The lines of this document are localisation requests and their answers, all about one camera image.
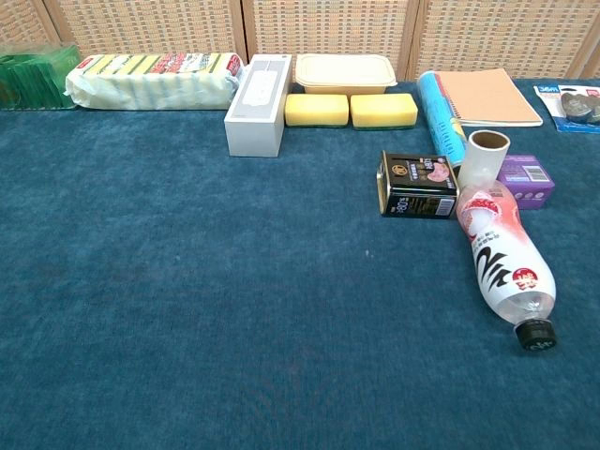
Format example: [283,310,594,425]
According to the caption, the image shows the blue carpet table mat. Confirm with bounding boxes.
[0,79,600,450]

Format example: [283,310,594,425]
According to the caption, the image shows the yellow sponge multipack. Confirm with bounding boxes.
[64,52,245,112]

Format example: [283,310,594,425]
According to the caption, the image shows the plastic bottle pink white label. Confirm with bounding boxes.
[456,180,560,352]

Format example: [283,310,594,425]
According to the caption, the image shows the small purple box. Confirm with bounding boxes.
[495,154,557,211]

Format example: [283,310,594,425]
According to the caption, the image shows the blue cling film roll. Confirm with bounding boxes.
[416,69,470,165]

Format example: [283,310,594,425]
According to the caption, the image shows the woven bamboo folding screen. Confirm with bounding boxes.
[0,0,600,83]

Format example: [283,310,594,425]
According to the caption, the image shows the white paper roll cardboard core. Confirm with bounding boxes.
[457,129,512,188]

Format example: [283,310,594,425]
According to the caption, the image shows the blue correction tape blister pack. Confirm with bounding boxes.
[532,83,600,135]

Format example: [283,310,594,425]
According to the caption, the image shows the kraft spiral notebook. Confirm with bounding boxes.
[433,67,544,128]

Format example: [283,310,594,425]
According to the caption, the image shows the beige lidded food container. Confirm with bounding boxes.
[294,53,398,97]

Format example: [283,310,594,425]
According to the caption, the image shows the yellow sponge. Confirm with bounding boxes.
[284,93,351,128]
[350,93,419,131]

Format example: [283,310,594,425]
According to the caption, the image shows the green scouring pad pack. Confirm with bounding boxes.
[0,44,80,112]

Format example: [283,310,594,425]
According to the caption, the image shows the white power strip box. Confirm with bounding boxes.
[223,53,293,158]

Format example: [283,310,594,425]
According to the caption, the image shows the black luncheon meat can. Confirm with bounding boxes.
[375,149,459,219]

